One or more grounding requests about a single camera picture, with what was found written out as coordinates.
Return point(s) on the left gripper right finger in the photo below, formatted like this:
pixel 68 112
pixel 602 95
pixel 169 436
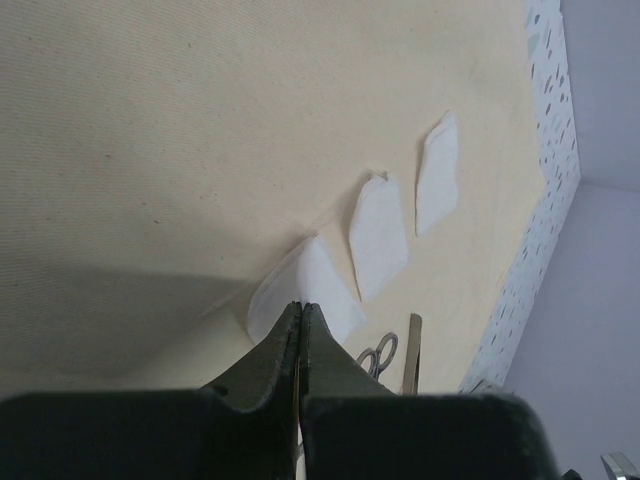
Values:
pixel 355 428

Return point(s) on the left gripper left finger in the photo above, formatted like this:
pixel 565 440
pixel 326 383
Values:
pixel 241 425

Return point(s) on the white gauze pad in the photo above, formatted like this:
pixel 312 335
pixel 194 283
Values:
pixel 377 236
pixel 306 275
pixel 437 189

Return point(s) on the steel surgical scissors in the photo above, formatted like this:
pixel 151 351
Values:
pixel 376 360

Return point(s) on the steel tweezers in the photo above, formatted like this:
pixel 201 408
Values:
pixel 412 361

